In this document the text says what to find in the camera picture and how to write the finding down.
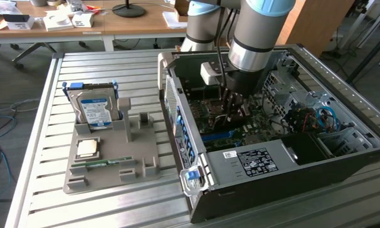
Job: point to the clear plastic bag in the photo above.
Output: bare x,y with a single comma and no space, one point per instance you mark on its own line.
2,7

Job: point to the white flat box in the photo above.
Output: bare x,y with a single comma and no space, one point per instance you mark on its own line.
54,27

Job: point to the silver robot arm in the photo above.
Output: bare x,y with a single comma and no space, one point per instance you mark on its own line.
256,35

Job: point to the white box with black lid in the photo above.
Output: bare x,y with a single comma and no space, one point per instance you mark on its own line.
20,25

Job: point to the green RAM stick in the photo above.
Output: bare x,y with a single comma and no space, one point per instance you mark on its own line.
101,162

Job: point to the green motherboard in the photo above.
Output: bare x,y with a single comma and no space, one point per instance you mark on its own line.
259,123

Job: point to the white tape roll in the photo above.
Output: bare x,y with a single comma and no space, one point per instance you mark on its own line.
68,21

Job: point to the white paper stack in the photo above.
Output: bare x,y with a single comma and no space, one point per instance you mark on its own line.
173,21

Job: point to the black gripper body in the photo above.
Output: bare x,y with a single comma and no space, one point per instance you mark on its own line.
244,83

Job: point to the square CPU chip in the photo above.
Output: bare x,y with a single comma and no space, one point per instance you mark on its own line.
87,148

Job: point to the metal CPU socket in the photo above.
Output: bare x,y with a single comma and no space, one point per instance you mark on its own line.
213,108

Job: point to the brown cardboard box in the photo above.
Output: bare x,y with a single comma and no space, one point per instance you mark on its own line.
180,8

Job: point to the hard disk in blue caddy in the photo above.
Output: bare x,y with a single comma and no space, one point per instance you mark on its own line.
95,109

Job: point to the grey plastic parts rack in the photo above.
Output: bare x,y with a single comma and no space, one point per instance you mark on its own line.
113,145

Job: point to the black round lamp base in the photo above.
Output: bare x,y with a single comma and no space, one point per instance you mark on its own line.
128,11

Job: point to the grey power supply unit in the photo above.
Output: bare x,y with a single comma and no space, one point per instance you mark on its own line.
233,166

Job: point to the grey chipset heatsink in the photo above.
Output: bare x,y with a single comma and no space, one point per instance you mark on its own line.
253,140

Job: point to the wooden desk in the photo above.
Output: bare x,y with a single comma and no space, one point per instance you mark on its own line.
34,33
139,23

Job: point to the small white box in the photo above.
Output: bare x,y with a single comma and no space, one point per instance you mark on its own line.
81,21

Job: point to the open black PC case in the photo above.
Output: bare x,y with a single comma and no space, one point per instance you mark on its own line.
272,197

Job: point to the grey cup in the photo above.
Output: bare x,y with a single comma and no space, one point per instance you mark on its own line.
37,2

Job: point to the dark metal table leg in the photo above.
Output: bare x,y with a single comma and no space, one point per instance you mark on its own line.
371,54

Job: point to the blue case latch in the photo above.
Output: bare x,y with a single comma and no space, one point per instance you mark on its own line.
191,176

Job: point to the wooden cabinet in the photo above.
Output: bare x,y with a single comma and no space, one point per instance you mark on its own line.
320,23

